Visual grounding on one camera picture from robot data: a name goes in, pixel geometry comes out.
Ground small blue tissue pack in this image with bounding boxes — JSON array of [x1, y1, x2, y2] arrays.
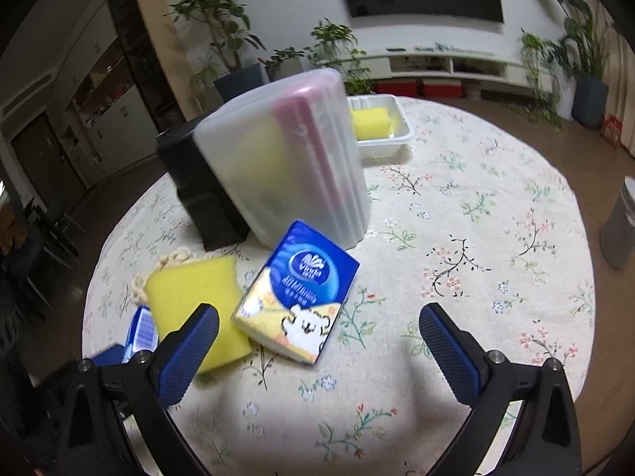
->
[[92, 305, 159, 367]]

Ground yellow rectangular sponge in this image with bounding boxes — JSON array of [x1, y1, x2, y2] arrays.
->
[[144, 255, 254, 374]]

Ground cream chenille scrubber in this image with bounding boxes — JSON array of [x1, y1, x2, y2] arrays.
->
[[129, 246, 197, 305]]

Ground blue Vinda tissue pack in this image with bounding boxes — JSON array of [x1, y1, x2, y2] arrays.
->
[[231, 220, 360, 364]]

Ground yellow wavy sponge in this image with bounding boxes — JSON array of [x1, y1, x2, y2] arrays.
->
[[351, 107, 393, 141]]

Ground floral white tablecloth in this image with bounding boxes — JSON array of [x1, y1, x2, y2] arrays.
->
[[81, 94, 597, 476]]

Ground black cylindrical container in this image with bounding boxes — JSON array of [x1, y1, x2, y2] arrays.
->
[[156, 113, 250, 251]]

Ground grey cylindrical trash bin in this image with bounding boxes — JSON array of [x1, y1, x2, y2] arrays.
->
[[600, 176, 635, 270]]

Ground translucent plastic storage box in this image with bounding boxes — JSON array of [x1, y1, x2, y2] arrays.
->
[[194, 69, 370, 250]]

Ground white plastic tray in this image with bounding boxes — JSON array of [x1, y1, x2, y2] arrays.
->
[[348, 95, 414, 159]]

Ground red box on floor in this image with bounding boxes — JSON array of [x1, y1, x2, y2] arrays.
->
[[600, 115, 622, 148]]

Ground small hanging green plant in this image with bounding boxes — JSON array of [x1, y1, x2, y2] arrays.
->
[[520, 30, 562, 130]]

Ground red storage box right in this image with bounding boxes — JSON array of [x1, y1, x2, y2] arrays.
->
[[422, 79, 463, 99]]

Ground red storage box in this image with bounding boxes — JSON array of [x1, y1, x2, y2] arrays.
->
[[375, 79, 419, 98], [422, 79, 463, 99]]

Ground red storage box left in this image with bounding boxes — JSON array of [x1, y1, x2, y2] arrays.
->
[[375, 79, 419, 98]]

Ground white TV console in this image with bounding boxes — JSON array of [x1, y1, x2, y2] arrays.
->
[[363, 46, 532, 90]]

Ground large plant in dark pot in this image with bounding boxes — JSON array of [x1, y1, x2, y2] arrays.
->
[[549, 0, 609, 129]]

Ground plant in ribbed grey pot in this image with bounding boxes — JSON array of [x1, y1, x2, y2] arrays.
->
[[257, 46, 310, 82]]

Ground beige curtain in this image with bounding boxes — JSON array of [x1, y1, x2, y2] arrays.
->
[[602, 9, 635, 156]]

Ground leafy trailing plant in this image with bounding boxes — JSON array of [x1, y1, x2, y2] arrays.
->
[[304, 18, 375, 96]]

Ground tall plant in blue pot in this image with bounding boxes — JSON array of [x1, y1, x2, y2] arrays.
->
[[169, 0, 266, 102]]

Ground white cabinet wall unit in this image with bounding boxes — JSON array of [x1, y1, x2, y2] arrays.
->
[[48, 4, 157, 186]]

